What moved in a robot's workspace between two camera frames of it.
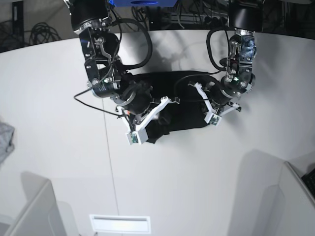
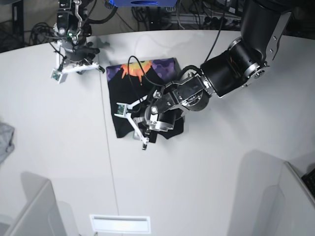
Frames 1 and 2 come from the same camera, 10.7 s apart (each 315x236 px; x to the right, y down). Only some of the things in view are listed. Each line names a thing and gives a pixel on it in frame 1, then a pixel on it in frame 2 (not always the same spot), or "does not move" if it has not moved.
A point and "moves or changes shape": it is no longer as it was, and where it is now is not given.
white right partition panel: [287, 209] does not move
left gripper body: [135, 99] → [77, 53]
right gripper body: [222, 92] → [162, 120]
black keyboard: [308, 179] does not move
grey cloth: [7, 132] does not move
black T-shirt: [189, 93] moves or changes shape
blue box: [144, 3] does not move
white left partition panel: [41, 216] does not move
